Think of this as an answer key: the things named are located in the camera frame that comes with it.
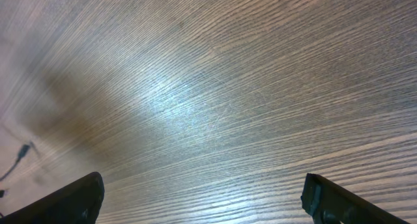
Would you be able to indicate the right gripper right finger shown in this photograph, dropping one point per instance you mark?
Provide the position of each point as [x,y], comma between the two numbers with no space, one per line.
[327,202]

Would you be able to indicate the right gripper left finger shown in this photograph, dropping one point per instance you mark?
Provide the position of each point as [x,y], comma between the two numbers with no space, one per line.
[77,203]

